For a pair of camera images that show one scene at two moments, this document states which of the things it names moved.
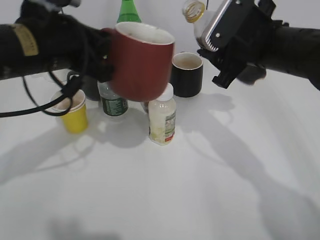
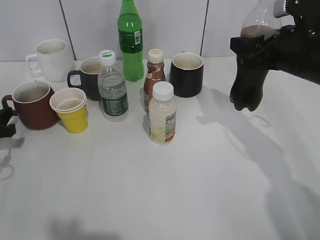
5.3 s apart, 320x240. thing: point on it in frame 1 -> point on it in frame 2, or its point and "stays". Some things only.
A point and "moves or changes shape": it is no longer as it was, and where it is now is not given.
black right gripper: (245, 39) -> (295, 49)
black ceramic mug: (187, 74) stays
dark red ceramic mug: (143, 60) -> (34, 104)
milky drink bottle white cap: (162, 114) stays
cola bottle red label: (194, 11) moves or changes shape
